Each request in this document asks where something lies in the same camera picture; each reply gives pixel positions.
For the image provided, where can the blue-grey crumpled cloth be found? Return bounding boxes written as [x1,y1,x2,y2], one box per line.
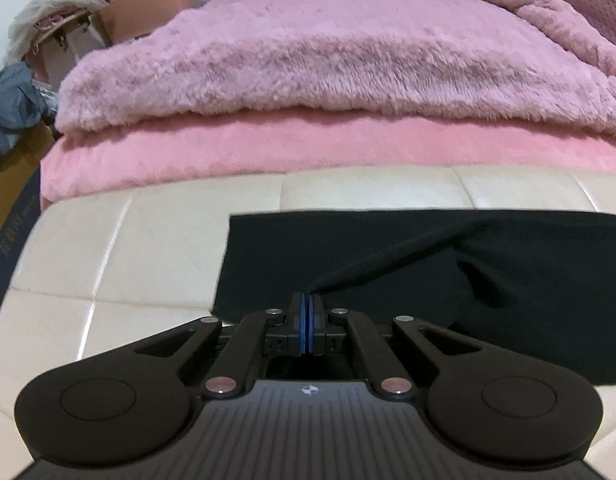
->
[0,62,59,176]

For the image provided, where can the black pants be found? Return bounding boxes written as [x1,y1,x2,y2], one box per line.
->
[210,210,616,388]

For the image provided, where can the cream leather bed bench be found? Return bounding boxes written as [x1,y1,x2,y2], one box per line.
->
[0,165,616,480]

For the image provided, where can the brown cardboard box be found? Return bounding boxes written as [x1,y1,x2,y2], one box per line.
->
[0,120,56,306]

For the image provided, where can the pink plastic bucket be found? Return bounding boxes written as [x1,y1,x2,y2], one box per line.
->
[90,0,196,46]

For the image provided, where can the pink bed sheet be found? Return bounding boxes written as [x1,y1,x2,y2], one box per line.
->
[40,110,616,211]

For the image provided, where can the grey tulle cloth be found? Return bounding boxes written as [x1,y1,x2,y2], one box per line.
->
[10,0,114,56]

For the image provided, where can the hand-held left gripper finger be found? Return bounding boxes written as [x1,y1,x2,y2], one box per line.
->
[130,292,305,401]
[306,292,484,401]

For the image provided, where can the pink furry blanket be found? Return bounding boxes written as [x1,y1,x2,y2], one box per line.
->
[54,0,616,143]

